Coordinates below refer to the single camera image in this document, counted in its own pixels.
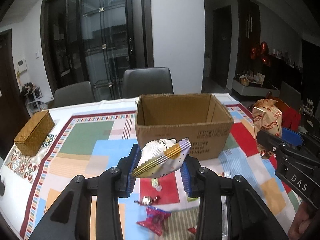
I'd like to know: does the red white snack packet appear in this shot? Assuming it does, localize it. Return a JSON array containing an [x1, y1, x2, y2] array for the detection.
[[188, 226, 197, 235]]

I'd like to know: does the gold biscuit bag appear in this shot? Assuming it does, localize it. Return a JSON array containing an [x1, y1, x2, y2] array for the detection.
[[252, 99, 282, 159]]

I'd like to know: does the grey dining chair left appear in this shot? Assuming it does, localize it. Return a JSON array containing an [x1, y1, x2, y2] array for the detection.
[[53, 81, 95, 108]]

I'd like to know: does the white wall intercom panel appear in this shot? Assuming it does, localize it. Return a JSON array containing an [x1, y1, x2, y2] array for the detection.
[[17, 59, 28, 73]]

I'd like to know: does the red balloon decoration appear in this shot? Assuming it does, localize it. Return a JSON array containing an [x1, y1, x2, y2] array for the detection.
[[250, 41, 271, 67]]

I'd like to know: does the red wooden chair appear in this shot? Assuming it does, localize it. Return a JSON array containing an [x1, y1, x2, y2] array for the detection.
[[265, 92, 301, 132]]

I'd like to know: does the white purple snack bag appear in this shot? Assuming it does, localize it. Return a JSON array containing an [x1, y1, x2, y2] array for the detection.
[[131, 138, 191, 178]]

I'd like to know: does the brown cardboard box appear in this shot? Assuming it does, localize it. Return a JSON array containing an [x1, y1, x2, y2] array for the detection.
[[135, 94, 234, 160]]

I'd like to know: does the pink blue snack packet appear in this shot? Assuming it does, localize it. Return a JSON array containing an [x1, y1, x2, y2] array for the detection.
[[136, 206, 171, 236]]

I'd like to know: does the white shoe rack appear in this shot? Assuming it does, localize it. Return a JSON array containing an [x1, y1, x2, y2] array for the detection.
[[20, 82, 42, 113]]

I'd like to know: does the white low cabinet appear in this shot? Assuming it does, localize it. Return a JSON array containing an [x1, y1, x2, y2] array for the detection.
[[232, 80, 280, 98]]

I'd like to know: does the pale green candy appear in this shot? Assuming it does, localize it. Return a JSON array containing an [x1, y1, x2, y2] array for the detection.
[[151, 178, 162, 192]]

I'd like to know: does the colourful patterned tablecloth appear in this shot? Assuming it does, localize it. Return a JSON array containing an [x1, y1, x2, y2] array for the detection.
[[1, 93, 301, 239]]

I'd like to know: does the green candy packet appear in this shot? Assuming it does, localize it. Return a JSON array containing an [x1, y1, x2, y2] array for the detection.
[[187, 197, 199, 202]]

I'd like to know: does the grey dining chair centre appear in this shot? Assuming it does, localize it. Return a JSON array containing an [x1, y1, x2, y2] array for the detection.
[[123, 67, 174, 99]]

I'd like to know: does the red foil candy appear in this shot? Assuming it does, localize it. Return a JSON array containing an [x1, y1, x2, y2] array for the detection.
[[134, 196, 160, 206]]

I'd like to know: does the grey dining chair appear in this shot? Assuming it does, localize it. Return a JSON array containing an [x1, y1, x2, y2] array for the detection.
[[53, 81, 95, 108], [123, 67, 174, 99]]

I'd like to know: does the person right hand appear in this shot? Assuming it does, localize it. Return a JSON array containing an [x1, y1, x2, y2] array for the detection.
[[287, 201, 319, 240]]

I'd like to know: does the black glass sliding door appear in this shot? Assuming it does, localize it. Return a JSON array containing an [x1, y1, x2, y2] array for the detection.
[[40, 0, 153, 101]]

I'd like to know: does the woven wicker tissue box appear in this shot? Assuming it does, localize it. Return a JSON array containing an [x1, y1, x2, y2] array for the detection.
[[14, 110, 55, 157]]

